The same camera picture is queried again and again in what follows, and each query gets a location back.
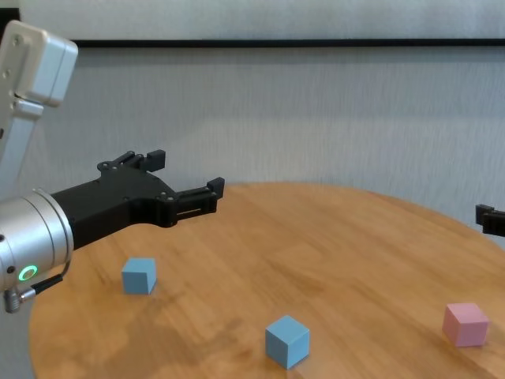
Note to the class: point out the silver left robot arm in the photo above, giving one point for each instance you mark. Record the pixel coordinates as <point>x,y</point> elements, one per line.
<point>31,237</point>

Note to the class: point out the blue cube block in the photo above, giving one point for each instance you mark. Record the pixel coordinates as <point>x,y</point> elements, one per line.
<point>138,276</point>
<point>286,341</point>

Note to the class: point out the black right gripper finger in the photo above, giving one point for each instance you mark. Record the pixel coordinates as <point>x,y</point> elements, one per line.
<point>491,221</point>

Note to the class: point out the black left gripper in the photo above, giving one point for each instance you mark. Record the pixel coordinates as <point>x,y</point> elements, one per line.
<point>110,201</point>

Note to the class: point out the pink cube block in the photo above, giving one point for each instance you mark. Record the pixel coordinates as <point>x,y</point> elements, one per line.
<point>465,325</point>

